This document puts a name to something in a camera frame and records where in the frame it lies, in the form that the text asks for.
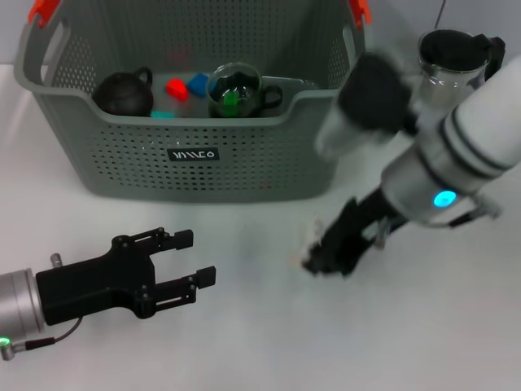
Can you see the glass teapot with black lid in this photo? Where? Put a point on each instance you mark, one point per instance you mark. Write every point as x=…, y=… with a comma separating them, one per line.
x=452, y=49

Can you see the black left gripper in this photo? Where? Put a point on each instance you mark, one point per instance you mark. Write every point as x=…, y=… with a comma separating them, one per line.
x=93, y=281

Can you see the glass teacup with black base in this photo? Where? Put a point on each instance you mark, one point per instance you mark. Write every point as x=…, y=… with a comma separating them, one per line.
x=234, y=79

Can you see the bright red toy brick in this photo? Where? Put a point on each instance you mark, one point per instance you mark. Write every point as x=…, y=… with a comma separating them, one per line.
x=176, y=89

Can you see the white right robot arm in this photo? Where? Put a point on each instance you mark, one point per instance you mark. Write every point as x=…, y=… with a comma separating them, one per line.
x=468, y=138

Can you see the green toy brick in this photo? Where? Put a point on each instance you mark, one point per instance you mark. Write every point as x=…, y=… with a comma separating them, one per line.
x=230, y=102

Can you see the grey-green perforated storage basket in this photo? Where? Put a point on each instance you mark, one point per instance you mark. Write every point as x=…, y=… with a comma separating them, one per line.
x=244, y=171

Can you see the clear toy brick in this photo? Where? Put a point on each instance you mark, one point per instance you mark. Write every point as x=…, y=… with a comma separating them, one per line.
x=296, y=257
x=311, y=234

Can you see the teal square toy brick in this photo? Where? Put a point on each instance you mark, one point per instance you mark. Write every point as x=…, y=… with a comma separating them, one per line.
x=162, y=114

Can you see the black clay teapot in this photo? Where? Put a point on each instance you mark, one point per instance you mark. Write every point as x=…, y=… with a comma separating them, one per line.
x=122, y=95

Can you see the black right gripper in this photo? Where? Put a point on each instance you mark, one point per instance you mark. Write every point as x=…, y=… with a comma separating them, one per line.
x=358, y=228

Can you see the blue square toy brick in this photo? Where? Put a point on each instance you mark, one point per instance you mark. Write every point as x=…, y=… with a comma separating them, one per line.
x=198, y=84

